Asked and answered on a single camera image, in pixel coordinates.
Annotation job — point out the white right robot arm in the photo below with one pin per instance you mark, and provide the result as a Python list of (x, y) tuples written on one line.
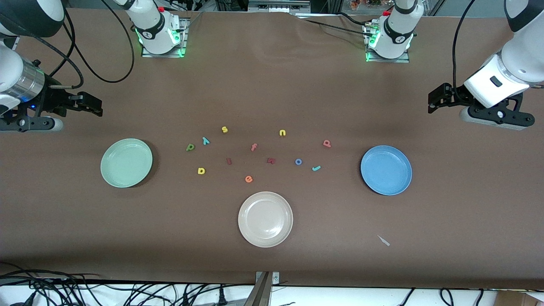
[(153, 29)]

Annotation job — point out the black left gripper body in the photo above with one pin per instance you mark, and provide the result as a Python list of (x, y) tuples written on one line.
[(455, 97)]

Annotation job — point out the blue round plate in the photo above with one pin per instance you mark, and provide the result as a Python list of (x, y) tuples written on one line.
[(386, 170)]

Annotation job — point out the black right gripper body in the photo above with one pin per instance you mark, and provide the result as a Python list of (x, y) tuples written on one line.
[(52, 100)]

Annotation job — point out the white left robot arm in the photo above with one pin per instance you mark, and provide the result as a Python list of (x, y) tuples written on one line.
[(397, 34)]

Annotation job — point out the teal foam letter y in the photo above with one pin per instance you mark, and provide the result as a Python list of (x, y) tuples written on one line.
[(205, 140)]

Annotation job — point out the metal table edge bracket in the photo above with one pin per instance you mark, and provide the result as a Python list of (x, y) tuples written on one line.
[(262, 289)]

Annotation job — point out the brown cardboard box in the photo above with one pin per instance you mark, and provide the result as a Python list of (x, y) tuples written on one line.
[(518, 299)]

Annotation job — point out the black power plug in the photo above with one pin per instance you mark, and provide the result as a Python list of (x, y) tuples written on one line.
[(221, 296)]

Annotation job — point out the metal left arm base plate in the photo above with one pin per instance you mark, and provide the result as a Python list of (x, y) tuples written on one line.
[(401, 59)]

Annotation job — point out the green foam letter p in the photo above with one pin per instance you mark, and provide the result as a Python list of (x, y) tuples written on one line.
[(190, 147)]

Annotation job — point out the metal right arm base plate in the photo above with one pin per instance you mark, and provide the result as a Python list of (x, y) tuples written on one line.
[(183, 38)]

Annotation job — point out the aluminium frame behind table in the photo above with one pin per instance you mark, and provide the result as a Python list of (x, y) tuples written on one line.
[(278, 5)]

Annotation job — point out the dark red foam letter m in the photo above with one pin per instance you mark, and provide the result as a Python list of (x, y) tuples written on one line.
[(271, 160)]

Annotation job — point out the green round plate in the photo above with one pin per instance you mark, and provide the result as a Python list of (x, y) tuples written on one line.
[(126, 163)]

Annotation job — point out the beige round plate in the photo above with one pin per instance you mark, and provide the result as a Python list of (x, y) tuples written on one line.
[(265, 219)]

